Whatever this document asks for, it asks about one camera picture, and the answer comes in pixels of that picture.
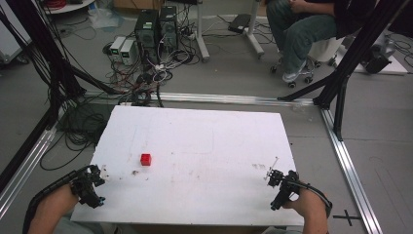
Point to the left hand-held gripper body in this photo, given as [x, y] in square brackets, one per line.
[85, 191]

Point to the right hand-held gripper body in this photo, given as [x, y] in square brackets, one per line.
[285, 191]

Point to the red cube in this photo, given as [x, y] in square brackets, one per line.
[146, 160]

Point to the person's left hand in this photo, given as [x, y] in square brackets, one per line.
[60, 203]

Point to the thin white strip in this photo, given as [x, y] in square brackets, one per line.
[272, 167]

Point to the white power supply box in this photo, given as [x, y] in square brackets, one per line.
[128, 52]
[116, 47]

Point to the white wheeled stool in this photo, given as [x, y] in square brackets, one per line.
[323, 48]

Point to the white table leg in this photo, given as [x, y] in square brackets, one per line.
[255, 35]
[202, 39]

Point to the large black computer tower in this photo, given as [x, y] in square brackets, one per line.
[146, 35]

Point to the clear plastic bag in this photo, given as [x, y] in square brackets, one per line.
[105, 18]

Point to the black device on white base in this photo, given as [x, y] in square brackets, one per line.
[378, 58]

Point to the flat black box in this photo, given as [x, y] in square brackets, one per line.
[239, 23]

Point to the slim black computer tower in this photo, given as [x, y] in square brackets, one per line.
[168, 27]

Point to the round white table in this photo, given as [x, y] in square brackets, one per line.
[69, 6]

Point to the aluminium floor rail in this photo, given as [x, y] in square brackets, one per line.
[227, 98]
[22, 175]
[352, 175]

